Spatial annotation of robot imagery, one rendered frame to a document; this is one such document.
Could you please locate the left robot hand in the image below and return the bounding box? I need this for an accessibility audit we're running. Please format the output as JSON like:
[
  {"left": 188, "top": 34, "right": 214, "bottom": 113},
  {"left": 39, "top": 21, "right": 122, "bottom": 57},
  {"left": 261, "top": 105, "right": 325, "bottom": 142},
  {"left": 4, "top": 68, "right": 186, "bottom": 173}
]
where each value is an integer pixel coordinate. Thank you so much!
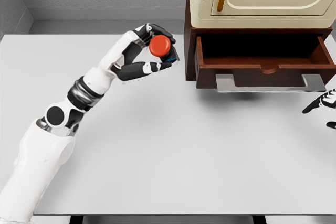
[{"left": 98, "top": 23, "right": 181, "bottom": 82}]

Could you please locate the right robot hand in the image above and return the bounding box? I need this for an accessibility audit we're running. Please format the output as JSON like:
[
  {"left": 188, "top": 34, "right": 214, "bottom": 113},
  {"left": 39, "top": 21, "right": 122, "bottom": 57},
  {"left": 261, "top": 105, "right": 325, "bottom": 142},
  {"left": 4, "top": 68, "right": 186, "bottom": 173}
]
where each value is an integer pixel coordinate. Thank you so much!
[{"left": 301, "top": 88, "right": 336, "bottom": 131}]

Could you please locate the red push-button switch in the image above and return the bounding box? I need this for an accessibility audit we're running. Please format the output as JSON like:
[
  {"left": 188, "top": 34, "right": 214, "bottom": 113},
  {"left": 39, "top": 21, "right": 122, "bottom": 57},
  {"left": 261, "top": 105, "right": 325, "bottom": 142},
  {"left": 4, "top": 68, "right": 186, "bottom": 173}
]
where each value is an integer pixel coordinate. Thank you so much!
[{"left": 148, "top": 35, "right": 181, "bottom": 64}]

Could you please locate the brown drawer with silver handle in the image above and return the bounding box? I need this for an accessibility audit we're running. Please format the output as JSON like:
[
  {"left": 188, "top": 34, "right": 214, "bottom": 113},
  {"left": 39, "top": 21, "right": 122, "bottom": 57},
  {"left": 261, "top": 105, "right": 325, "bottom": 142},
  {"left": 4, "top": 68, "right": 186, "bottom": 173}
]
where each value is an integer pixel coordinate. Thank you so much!
[{"left": 194, "top": 34, "right": 336, "bottom": 93}]

